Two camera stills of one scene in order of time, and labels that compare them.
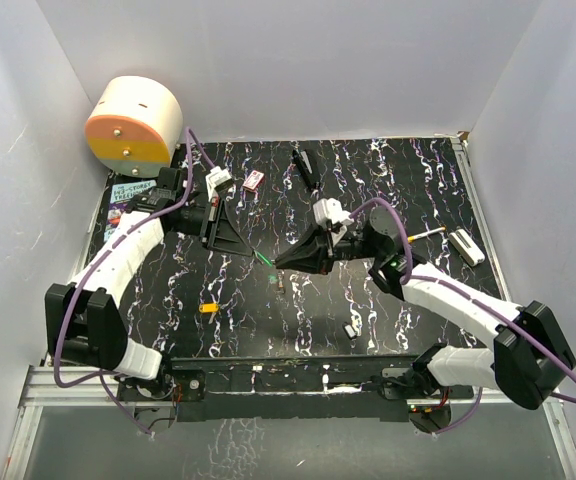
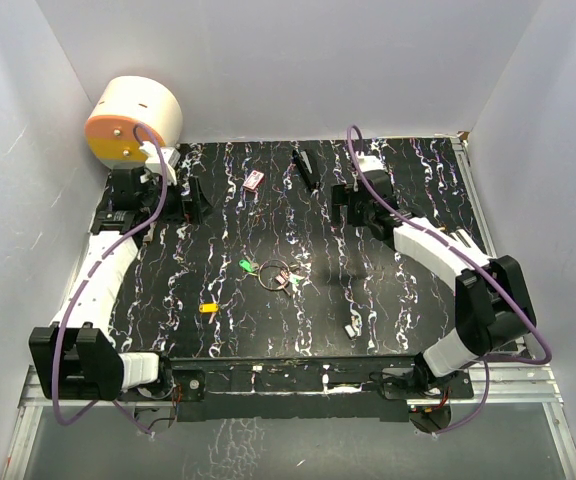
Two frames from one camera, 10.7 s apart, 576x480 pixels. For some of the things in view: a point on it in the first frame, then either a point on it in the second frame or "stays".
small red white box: (253, 181) stays
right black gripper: (314, 252) to (341, 196)
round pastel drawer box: (135, 125) stays
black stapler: (310, 174) stays
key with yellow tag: (209, 307) stays
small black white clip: (349, 330) stays
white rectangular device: (466, 247) stays
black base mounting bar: (374, 387) stays
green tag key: (263, 259) to (249, 266)
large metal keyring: (281, 276) to (270, 261)
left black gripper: (224, 236) to (189, 211)
